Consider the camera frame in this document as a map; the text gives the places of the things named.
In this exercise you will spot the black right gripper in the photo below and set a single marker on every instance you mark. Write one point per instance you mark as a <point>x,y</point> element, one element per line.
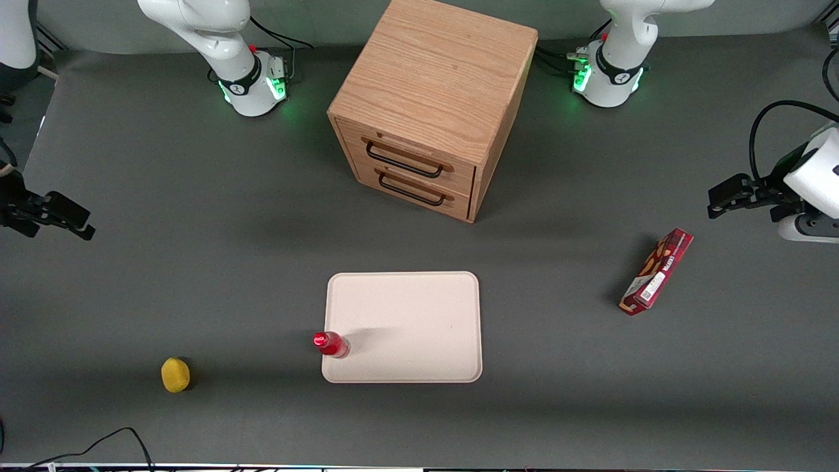
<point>13,204</point>

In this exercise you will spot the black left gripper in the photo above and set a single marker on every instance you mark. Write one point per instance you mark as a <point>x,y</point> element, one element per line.
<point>776,186</point>

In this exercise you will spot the red coke bottle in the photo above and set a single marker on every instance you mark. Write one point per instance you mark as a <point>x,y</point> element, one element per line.
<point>332,345</point>

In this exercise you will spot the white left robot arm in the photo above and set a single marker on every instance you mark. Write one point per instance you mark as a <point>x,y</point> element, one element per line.
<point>623,39</point>

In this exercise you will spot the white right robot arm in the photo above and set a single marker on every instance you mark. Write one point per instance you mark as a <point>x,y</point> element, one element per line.
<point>210,33</point>

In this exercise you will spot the beige rectangular tray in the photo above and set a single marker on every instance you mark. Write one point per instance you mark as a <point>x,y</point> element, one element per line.
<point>413,321</point>

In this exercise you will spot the red snack box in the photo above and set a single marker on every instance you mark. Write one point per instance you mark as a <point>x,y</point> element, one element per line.
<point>657,272</point>

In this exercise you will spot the yellow lemon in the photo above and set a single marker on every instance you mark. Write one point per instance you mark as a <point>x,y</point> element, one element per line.
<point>175,375</point>

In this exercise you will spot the wooden drawer cabinet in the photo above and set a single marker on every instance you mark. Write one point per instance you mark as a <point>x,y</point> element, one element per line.
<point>432,72</point>

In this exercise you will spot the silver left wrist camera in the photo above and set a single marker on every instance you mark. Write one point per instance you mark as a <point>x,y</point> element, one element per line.
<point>809,228</point>

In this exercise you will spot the aluminium frame rail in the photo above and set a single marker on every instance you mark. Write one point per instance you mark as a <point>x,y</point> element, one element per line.
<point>51,46</point>

